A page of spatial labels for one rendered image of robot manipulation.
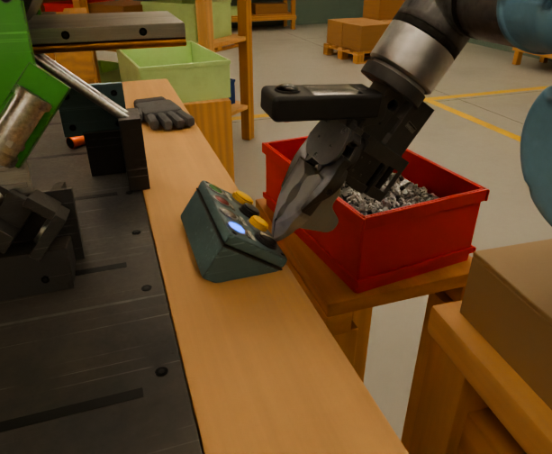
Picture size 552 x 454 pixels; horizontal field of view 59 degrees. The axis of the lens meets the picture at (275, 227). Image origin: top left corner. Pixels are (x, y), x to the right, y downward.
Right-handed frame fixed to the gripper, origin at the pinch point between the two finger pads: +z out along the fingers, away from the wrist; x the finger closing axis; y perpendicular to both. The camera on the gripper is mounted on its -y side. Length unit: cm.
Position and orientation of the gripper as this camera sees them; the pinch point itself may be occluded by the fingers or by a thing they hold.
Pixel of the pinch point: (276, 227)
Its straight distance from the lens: 54.2
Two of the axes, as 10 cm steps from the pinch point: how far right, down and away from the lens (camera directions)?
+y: 7.8, 3.7, 5.1
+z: -5.4, 8.0, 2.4
